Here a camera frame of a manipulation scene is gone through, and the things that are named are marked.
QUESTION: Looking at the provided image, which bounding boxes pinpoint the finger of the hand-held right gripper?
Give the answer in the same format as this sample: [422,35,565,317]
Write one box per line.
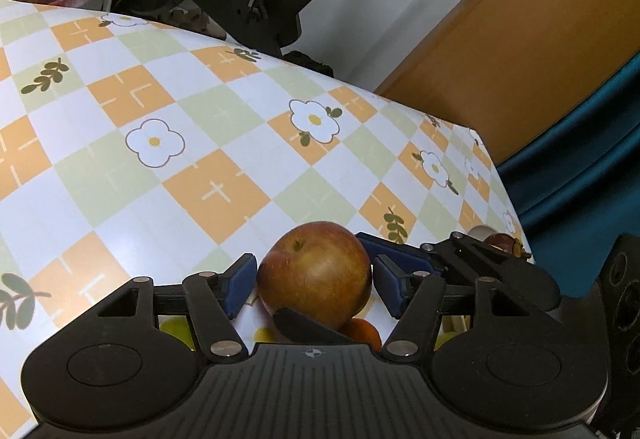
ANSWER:
[272,306,351,345]
[356,231,561,310]

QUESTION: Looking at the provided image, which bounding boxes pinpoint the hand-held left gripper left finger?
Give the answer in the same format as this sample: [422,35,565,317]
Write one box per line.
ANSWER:
[95,253,258,359]

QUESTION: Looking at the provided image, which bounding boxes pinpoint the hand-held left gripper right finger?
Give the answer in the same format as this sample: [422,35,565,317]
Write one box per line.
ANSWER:
[374,254,538,364]

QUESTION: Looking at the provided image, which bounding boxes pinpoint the red-brown apple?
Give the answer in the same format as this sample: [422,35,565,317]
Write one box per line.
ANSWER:
[257,221,373,332]

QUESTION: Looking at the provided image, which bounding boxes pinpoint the orange tangerine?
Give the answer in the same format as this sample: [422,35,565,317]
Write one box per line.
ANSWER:
[342,318,383,351]

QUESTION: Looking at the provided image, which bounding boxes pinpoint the yellow lemon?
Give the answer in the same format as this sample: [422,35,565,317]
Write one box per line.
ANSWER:
[159,316,197,351]
[436,316,471,352]

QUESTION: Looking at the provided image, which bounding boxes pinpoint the dark purple mangosteen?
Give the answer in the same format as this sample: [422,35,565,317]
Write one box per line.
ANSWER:
[486,230,532,262]

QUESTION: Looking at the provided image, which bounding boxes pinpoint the checkered flower tablecloth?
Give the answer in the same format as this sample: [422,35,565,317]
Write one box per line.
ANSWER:
[0,0,536,439]

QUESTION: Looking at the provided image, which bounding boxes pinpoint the teal curtain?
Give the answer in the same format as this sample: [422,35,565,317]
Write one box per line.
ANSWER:
[492,54,640,297]

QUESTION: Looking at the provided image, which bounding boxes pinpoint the dark shoe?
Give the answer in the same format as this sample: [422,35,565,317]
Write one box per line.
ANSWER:
[282,50,335,77]

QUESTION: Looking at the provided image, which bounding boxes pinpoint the wooden board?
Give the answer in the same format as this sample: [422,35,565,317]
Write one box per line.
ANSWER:
[375,0,640,165]

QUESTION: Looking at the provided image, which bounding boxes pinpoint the beige shoes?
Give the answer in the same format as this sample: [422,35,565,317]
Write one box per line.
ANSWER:
[172,6,221,36]

